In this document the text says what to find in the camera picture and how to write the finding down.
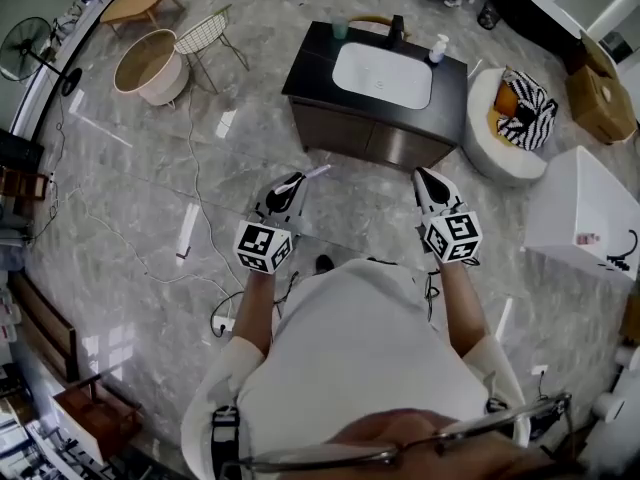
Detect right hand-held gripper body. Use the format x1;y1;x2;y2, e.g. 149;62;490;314
414;195;484;268

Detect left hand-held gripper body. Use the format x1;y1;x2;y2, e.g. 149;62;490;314
234;187;307;275

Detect white toothbrush item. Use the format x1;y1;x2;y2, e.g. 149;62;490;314
276;163;333;195

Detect person's right forearm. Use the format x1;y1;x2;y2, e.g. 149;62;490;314
436;261;489;358

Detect person's left forearm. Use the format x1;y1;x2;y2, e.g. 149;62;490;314
231;266;277;358

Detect brown wooden sink cabinet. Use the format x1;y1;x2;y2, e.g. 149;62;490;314
289;96;459;172

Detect white sink basin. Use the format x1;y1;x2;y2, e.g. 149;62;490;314
332;42;434;111

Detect black sink counter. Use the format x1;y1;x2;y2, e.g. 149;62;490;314
281;20;469;146

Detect white round armchair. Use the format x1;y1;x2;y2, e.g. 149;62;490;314
465;66;551;188

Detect orange cushion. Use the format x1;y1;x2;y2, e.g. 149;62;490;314
493;81;519;117

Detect black white striped cushion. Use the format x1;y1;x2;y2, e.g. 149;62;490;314
494;67;560;152

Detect white box cabinet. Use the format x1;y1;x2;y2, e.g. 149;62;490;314
523;145;640;284

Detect person's white shirt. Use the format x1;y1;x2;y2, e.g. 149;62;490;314
180;258;532;480

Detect white soap dispenser bottle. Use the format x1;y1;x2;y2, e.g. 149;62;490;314
424;33;451;66

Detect round pink basket table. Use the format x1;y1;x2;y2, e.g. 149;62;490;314
112;28;191;108

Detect black faucet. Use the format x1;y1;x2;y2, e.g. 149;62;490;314
386;14;408;52

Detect cardboard box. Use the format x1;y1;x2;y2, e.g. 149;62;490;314
564;29;639;146

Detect wooden chair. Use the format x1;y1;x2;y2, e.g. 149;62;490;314
349;14;412;40

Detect black mesh trash bin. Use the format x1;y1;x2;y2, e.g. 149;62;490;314
476;0;502;31

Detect black curved desk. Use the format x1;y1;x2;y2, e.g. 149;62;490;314
499;0;597;63

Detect person's glasses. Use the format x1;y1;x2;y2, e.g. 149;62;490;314
214;392;574;480

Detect low wooden table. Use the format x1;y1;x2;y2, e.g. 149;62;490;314
99;0;187;38

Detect dark wooden shelf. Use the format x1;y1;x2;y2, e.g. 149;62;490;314
8;267;81;385

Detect brown wooden stool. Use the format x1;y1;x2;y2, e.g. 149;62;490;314
51;374;145;465

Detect black standing fan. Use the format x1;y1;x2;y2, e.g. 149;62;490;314
0;15;84;98

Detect white wire chair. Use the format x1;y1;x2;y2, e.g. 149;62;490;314
173;3;251;96

